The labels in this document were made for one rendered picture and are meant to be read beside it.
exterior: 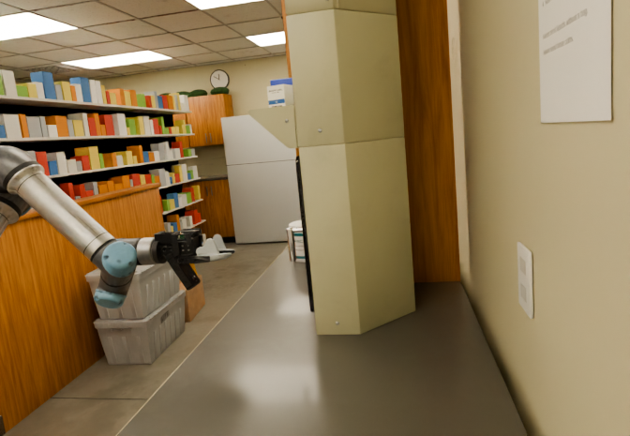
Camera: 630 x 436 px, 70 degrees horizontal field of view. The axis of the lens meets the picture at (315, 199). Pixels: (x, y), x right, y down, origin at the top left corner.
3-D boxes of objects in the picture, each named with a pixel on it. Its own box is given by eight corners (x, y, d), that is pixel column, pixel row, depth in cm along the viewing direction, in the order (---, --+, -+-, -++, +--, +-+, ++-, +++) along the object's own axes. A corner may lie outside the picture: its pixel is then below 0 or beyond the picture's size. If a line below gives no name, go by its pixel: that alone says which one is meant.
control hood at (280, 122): (320, 142, 137) (317, 110, 136) (298, 147, 106) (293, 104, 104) (284, 146, 139) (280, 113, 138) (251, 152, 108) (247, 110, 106)
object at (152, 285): (187, 289, 354) (182, 248, 350) (146, 321, 296) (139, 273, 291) (140, 291, 362) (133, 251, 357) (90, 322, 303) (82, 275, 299)
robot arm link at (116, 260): (7, 118, 111) (152, 249, 108) (11, 146, 119) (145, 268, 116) (-42, 140, 103) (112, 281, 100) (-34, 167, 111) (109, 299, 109)
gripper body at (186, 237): (191, 233, 116) (148, 235, 118) (195, 265, 117) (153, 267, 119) (203, 227, 123) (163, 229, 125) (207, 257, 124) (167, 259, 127)
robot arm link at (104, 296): (92, 290, 108) (108, 250, 115) (90, 306, 116) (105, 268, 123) (126, 297, 110) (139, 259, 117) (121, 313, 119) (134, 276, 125)
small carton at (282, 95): (295, 108, 118) (292, 84, 117) (285, 108, 113) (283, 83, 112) (278, 110, 120) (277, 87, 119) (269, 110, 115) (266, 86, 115)
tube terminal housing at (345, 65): (412, 287, 139) (396, 30, 128) (418, 334, 108) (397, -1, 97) (333, 290, 144) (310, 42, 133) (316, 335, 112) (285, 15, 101)
